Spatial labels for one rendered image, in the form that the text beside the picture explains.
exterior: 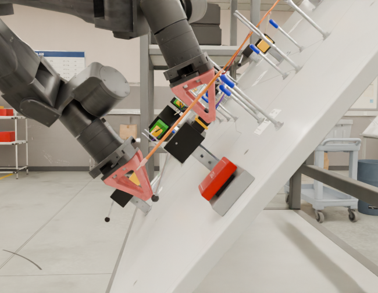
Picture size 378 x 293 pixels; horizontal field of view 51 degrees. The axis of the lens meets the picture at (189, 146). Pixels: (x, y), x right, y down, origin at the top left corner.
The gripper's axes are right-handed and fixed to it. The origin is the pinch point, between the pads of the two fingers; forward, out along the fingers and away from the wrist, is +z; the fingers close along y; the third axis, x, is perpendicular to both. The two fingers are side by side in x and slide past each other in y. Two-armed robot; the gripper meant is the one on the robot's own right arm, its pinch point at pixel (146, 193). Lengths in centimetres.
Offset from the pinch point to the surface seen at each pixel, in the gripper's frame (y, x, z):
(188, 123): -2.4, -13.7, -5.2
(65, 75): 715, 245, -164
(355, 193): 38, -29, 41
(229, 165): -21.0, -17.6, -0.6
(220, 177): -21.3, -16.0, -0.3
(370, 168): 392, -77, 207
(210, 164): -1.4, -12.1, 2.4
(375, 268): 28, -22, 55
